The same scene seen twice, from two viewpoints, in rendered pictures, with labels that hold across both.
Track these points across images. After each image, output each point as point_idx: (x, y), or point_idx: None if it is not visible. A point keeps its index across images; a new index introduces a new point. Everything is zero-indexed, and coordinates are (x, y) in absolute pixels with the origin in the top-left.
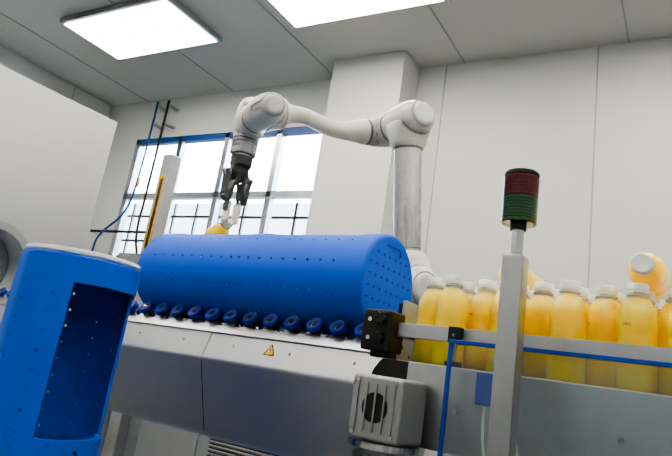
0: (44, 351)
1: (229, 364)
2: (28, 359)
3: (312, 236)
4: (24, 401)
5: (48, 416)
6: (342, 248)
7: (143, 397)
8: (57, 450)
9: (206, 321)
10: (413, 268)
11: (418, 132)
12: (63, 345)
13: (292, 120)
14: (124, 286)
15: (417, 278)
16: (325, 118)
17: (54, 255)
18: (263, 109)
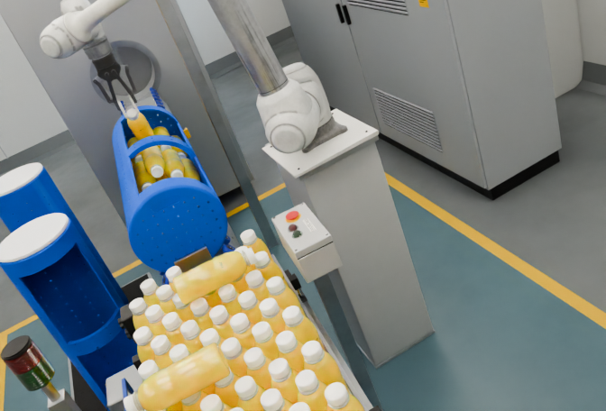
0: (38, 310)
1: None
2: (36, 313)
3: (129, 181)
4: (50, 330)
5: (104, 290)
6: (126, 216)
7: None
8: (82, 345)
9: None
10: (268, 123)
11: None
12: (81, 258)
13: (87, 31)
14: (47, 262)
15: (272, 136)
16: None
17: (0, 265)
18: (49, 56)
